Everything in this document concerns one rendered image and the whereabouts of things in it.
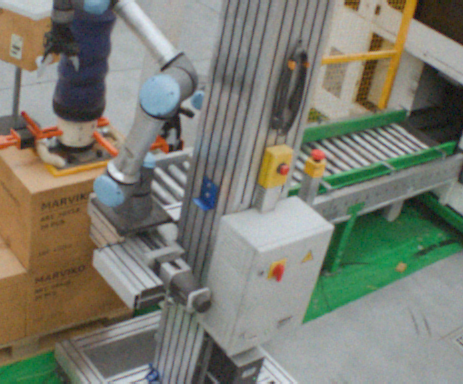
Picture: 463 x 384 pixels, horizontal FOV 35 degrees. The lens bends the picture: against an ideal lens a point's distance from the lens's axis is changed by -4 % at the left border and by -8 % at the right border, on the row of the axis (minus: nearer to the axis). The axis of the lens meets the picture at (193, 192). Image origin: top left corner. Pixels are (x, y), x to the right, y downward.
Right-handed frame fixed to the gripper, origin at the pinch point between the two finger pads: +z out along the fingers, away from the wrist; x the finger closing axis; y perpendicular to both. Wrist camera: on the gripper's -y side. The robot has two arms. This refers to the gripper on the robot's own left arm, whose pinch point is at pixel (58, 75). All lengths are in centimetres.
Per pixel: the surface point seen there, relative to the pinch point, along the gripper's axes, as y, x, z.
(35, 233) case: 15, -4, 78
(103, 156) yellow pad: 26, -40, 55
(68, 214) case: 16, -19, 73
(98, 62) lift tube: 26.5, -31.9, 10.8
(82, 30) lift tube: 28.5, -23.9, -3.1
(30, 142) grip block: 32, -7, 45
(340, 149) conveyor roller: 49, -224, 100
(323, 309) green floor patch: -19, -163, 152
